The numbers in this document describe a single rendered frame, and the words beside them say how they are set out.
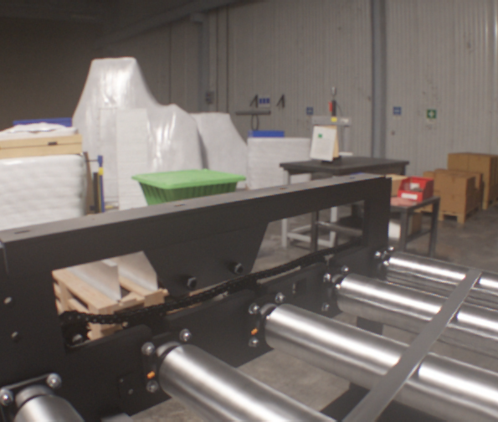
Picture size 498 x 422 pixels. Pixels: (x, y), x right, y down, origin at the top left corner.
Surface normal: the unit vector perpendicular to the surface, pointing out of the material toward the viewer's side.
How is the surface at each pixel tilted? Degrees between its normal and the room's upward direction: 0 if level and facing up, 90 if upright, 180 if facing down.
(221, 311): 90
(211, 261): 90
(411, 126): 90
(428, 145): 90
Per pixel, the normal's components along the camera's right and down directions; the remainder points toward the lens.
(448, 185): -0.68, 0.14
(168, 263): 0.70, 0.14
